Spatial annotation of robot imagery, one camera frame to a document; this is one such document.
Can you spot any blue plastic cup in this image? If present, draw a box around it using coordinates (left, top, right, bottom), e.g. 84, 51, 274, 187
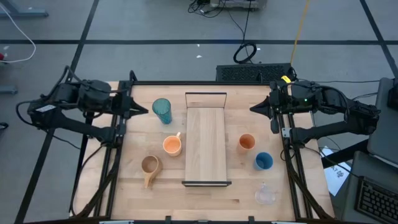
253, 151, 274, 171

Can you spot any black keyboard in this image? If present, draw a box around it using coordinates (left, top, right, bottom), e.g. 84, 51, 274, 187
354, 175, 398, 224

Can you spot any grey side table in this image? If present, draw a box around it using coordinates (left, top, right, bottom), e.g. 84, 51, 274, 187
340, 151, 398, 224

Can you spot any yellow cable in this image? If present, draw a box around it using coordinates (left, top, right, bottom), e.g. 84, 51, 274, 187
289, 0, 311, 67

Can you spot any grey case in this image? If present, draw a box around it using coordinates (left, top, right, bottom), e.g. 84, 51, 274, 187
366, 77, 398, 169

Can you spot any white printed paper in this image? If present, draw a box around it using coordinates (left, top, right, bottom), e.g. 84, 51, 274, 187
320, 146, 352, 197

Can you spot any orange mug with handle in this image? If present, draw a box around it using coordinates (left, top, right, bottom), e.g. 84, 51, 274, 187
162, 131, 183, 157

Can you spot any black cable bundle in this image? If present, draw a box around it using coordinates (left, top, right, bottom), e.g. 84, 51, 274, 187
187, 0, 225, 19

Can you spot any teal faceted plastic tumbler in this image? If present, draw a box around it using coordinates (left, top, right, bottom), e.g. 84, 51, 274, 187
152, 98, 173, 125

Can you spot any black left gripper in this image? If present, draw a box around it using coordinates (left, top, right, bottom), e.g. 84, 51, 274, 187
110, 91, 149, 120

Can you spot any coiled black cable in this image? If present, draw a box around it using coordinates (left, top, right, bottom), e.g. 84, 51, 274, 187
233, 0, 258, 65

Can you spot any grey equipment box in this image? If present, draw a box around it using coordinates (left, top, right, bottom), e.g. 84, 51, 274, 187
210, 0, 267, 10

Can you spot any wooden cup with handle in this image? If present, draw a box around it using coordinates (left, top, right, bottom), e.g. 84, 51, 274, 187
141, 155, 163, 189

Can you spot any peach plastic cup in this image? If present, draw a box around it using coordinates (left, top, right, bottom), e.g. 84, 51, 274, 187
236, 133, 256, 155

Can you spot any grey metal table foot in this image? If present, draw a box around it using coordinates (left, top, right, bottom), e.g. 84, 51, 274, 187
0, 0, 50, 19

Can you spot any black aluminium table frame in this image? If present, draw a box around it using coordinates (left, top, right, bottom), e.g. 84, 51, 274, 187
70, 70, 335, 224

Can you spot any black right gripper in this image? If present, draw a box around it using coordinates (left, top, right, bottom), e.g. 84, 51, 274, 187
249, 81, 293, 121

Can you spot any clear glass mug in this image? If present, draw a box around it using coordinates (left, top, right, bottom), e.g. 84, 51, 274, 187
254, 182, 277, 205

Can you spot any white cable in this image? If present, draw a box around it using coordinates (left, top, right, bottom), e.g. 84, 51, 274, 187
0, 2, 37, 64

